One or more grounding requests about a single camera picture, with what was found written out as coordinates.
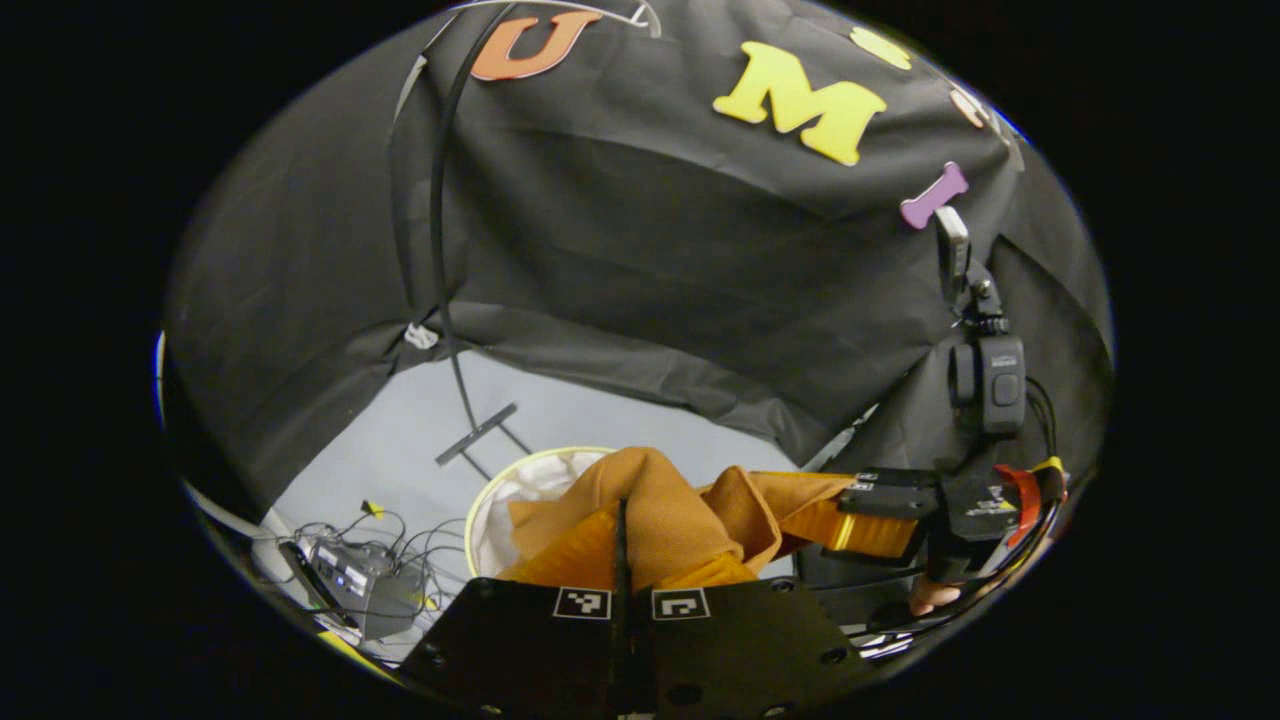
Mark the black clothes rack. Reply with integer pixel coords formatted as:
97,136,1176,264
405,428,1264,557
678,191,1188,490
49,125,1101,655
428,5,536,483

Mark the grey electronics box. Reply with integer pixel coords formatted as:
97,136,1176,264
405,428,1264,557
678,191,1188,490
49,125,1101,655
310,540,427,642

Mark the white laundry hamper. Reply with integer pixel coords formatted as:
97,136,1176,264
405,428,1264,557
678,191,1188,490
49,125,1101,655
463,445,621,581

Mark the tangle of thin cables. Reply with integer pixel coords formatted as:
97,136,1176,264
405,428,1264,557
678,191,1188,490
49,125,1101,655
290,498,473,626

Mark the black flat device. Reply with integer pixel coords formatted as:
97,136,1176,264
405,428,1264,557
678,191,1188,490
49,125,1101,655
277,540,347,628

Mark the empty white hanger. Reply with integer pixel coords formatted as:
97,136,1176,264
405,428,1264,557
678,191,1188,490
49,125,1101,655
450,0,663,39

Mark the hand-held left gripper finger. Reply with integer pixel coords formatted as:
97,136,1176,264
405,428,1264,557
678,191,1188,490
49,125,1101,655
398,497,633,720
632,553,881,720

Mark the brown shirt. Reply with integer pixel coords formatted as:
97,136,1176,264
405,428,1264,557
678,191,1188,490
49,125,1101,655
500,446,926,593

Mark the black backdrop cloth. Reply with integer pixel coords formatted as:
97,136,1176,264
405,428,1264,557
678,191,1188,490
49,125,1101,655
165,0,1116,521

